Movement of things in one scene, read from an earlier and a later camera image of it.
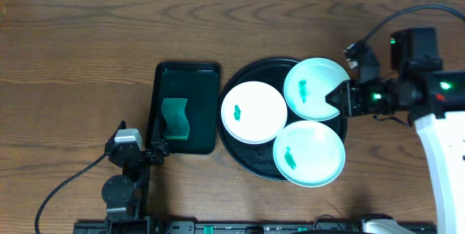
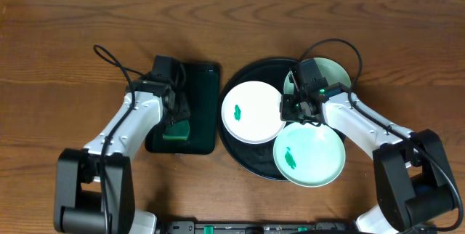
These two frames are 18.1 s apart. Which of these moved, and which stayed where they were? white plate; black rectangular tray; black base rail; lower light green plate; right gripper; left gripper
Moved: left gripper; right gripper
Stayed: black rectangular tray; lower light green plate; black base rail; white plate
